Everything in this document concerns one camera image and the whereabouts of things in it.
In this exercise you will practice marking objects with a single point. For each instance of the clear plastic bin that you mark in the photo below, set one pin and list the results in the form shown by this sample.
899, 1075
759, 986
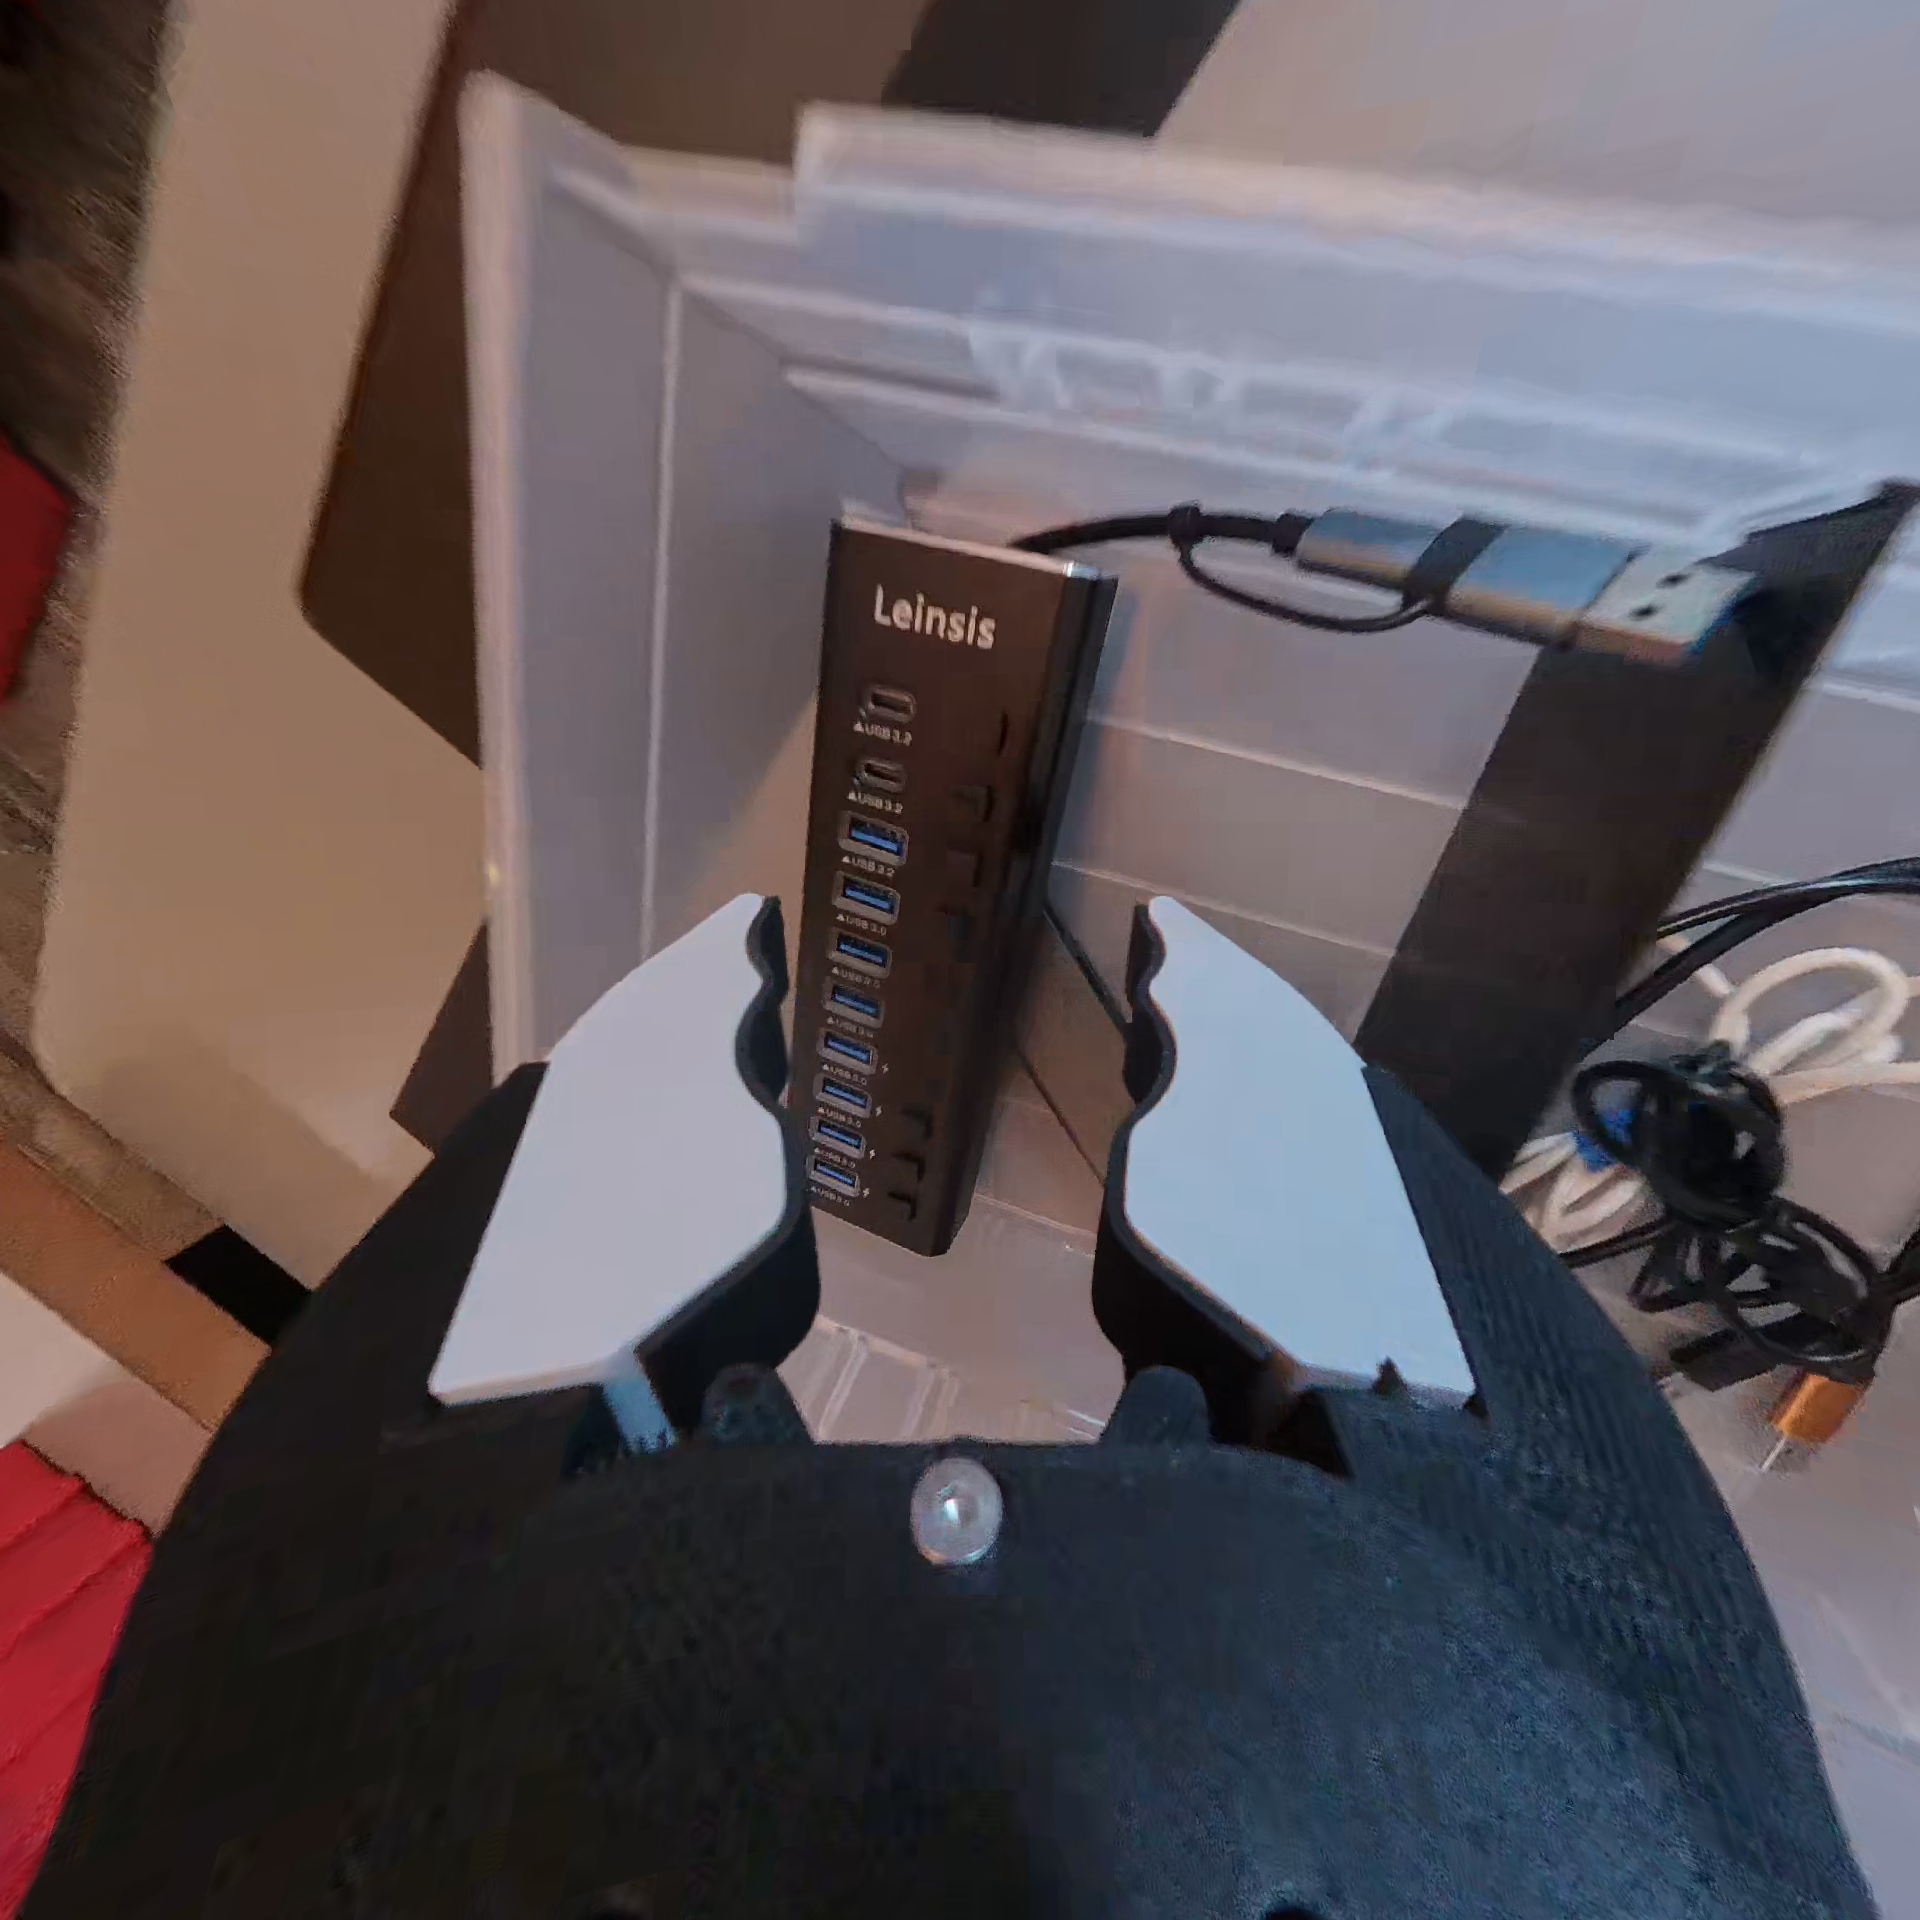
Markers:
1260, 795

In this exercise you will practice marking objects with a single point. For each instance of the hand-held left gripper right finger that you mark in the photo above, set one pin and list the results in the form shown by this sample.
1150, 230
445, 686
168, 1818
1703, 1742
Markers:
1276, 1198

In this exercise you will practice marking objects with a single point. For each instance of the black flat panel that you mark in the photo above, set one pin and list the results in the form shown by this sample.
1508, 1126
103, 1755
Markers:
1575, 841

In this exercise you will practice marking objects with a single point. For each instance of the red plastic bin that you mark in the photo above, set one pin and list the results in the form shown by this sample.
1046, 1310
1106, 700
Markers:
61, 1592
31, 568

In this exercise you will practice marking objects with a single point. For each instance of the black multi-port usb hub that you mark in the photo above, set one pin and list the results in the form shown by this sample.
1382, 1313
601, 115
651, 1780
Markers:
923, 672

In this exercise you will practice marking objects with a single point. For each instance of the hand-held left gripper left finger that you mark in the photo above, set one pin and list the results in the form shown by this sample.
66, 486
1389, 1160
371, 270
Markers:
631, 1198

